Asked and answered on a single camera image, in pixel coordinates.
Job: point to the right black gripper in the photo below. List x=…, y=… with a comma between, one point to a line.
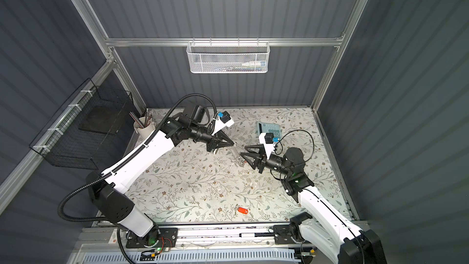
x=261, y=161

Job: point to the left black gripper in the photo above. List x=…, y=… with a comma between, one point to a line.
x=218, y=142

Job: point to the red key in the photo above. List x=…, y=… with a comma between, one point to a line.
x=242, y=210

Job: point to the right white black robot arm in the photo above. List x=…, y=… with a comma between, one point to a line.
x=322, y=225

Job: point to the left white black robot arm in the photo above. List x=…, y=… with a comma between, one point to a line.
x=109, y=196

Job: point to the light blue calculator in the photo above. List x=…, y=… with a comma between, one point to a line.
x=275, y=129

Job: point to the white pencil cup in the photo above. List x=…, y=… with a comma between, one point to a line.
x=143, y=126

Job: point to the white tube in basket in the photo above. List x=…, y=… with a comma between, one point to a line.
x=255, y=65

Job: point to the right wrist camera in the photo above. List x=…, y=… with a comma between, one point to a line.
x=269, y=141

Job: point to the aluminium front rail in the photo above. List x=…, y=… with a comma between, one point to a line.
x=193, y=236

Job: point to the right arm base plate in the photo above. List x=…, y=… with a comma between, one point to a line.
x=288, y=234

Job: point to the white wire mesh basket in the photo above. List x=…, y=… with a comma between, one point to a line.
x=214, y=59

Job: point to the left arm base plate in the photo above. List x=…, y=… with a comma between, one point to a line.
x=160, y=238

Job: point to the white perforated cable tray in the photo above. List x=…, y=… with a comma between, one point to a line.
x=216, y=256

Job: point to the black wire mesh basket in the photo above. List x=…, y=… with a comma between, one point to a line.
x=92, y=132

